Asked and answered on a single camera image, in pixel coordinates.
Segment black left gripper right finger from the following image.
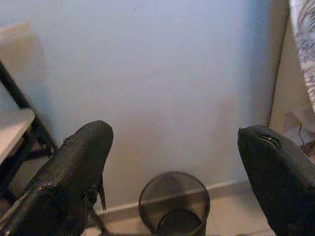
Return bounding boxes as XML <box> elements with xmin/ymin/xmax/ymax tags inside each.
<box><xmin>237</xmin><ymin>124</ymin><xmax>315</xmax><ymax>236</ymax></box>

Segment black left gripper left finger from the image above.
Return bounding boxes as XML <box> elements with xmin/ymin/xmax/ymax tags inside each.
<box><xmin>0</xmin><ymin>119</ymin><xmax>114</xmax><ymax>236</ymax></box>

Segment black mesh waste bin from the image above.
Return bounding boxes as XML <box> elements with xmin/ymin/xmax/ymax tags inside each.
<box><xmin>138</xmin><ymin>171</ymin><xmax>211</xmax><ymax>236</ymax></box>

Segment grey patterned headboard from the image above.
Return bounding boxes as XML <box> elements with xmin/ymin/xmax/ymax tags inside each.
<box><xmin>289</xmin><ymin>0</ymin><xmax>315</xmax><ymax>109</ymax></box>

